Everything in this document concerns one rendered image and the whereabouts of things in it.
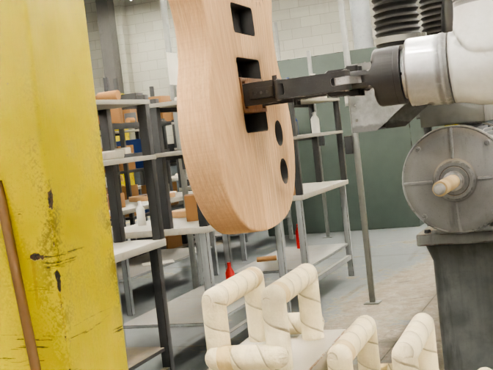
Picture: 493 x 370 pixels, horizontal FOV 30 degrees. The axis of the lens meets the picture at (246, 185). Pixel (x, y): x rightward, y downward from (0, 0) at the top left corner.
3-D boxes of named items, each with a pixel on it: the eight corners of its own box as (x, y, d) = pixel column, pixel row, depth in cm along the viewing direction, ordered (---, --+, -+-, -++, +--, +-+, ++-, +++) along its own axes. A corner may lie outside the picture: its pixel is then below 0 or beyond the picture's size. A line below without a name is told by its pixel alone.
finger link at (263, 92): (289, 95, 119) (282, 95, 116) (252, 100, 120) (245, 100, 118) (287, 83, 119) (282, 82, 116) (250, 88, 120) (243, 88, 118)
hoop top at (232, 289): (247, 286, 138) (245, 265, 138) (267, 285, 137) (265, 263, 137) (199, 316, 119) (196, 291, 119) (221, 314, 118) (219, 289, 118)
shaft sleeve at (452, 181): (442, 182, 210) (451, 171, 209) (453, 191, 209) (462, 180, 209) (428, 189, 193) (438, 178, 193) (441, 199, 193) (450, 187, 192)
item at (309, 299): (305, 335, 136) (298, 272, 136) (326, 335, 135) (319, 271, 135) (300, 341, 133) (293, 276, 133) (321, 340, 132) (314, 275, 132)
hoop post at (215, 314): (214, 368, 123) (206, 298, 122) (236, 367, 122) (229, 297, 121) (206, 374, 120) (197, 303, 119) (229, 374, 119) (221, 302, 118)
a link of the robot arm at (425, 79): (458, 103, 121) (412, 109, 123) (450, 34, 120) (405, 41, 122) (450, 103, 112) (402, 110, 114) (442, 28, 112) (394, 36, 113)
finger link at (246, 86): (279, 102, 120) (277, 102, 119) (228, 109, 122) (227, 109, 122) (276, 79, 120) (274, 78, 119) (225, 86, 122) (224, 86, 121)
